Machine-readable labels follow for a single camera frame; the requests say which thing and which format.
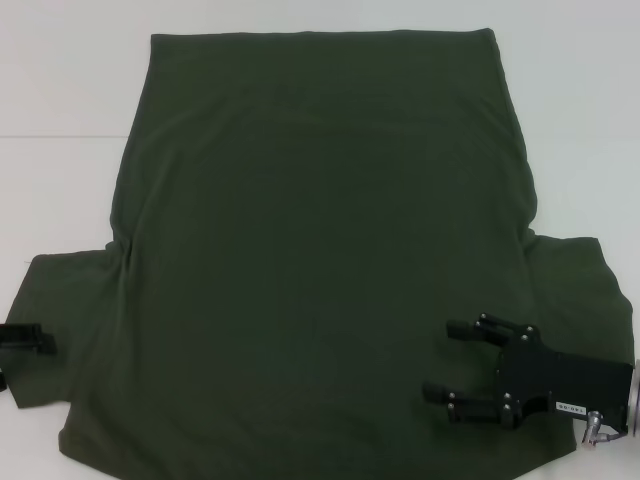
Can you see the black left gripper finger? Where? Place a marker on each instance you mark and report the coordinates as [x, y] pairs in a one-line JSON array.
[[25, 337], [3, 382]]

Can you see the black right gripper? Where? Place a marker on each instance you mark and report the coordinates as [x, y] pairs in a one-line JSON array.
[[565, 385]]

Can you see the dark green shirt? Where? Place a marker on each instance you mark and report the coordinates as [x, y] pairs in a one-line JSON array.
[[320, 225]]

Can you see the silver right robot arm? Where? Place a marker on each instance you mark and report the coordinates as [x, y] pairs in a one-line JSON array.
[[636, 400]]

